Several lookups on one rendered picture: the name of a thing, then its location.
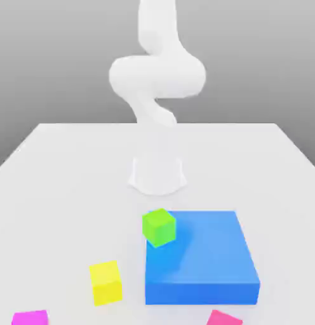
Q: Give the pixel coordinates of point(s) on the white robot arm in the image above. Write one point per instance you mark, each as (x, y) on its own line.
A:
(157, 76)

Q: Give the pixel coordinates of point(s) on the small green cube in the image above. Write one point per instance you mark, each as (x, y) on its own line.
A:
(158, 227)

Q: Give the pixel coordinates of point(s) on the small yellow cube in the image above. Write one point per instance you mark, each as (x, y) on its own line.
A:
(106, 283)

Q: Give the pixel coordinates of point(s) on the small pink cube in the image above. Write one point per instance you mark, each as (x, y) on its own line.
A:
(222, 319)

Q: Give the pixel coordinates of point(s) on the small magenta cube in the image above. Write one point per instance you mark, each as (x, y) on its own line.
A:
(30, 318)

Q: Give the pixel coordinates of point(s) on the large blue box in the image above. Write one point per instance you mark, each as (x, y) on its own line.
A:
(210, 256)

